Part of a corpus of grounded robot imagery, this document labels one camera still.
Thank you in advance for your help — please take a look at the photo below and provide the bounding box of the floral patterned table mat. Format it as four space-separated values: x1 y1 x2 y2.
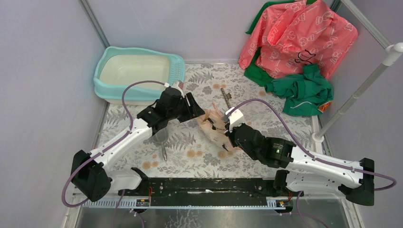
112 63 318 178

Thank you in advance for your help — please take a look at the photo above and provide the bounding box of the pink cat litter bag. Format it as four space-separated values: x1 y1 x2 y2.
196 103 239 152

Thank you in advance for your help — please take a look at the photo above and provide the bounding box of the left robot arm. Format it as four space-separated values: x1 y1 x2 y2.
71 87 205 202

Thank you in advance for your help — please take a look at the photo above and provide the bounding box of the white pipe rack stand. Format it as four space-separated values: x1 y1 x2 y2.
311 42 403 149

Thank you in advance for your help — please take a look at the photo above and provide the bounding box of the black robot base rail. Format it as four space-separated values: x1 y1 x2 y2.
118 178 298 207

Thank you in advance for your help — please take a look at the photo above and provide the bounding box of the silver metal scoop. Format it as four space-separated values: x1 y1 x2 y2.
153 128 169 162

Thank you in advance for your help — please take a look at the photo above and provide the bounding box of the pink printed garment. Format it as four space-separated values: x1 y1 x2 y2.
239 0 358 79

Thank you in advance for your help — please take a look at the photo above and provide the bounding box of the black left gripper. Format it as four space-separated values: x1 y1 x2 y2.
166 93 205 123

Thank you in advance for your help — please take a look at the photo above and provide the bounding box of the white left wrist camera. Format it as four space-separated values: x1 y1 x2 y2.
164 80 185 97

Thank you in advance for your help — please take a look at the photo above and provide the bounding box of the teal litter box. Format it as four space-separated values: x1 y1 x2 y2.
93 46 185 105

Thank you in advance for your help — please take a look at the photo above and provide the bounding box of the green cloth garment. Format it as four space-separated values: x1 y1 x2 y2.
243 0 335 117

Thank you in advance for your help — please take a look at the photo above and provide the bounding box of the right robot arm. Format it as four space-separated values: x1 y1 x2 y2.
225 123 374 206

